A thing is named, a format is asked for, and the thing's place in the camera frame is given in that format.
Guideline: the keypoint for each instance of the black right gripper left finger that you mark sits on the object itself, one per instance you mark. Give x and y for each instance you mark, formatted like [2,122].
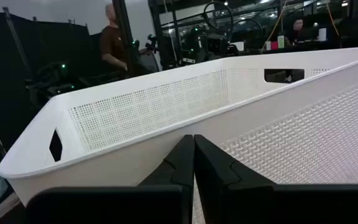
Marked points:
[166,202]

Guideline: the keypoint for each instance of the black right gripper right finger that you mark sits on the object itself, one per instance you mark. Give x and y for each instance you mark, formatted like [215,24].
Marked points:
[228,202]

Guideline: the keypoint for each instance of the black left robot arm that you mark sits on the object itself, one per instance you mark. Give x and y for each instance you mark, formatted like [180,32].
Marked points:
[53,84]

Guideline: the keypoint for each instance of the white perforated plastic basket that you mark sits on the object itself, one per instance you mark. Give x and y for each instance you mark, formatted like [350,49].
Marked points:
[259,130]

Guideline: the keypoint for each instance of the black background robot rig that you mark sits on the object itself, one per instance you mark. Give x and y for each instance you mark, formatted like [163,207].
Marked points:
[204,45]

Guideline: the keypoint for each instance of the red cup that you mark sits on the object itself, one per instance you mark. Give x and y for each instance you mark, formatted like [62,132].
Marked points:
[274,45]

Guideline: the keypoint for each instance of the green and white cup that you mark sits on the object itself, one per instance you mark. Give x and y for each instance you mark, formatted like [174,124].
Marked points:
[281,42]

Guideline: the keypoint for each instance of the person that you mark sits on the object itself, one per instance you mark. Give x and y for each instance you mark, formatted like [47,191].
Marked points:
[112,40]
[297,31]

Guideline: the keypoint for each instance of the black curtain partition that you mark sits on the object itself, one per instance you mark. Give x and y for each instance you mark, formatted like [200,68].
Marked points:
[2,77]

